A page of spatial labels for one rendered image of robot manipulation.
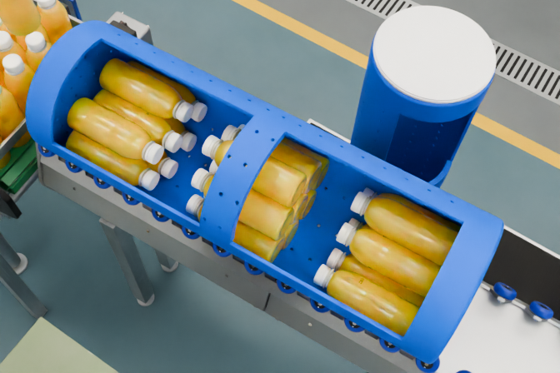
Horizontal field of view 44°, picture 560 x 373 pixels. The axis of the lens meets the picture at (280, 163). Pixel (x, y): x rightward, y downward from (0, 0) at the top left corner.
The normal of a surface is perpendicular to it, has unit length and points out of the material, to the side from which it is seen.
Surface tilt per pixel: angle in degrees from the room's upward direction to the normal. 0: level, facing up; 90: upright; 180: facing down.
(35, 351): 2
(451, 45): 0
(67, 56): 9
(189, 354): 0
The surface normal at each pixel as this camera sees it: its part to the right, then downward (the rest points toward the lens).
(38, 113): -0.42, 0.38
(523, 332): 0.03, -0.50
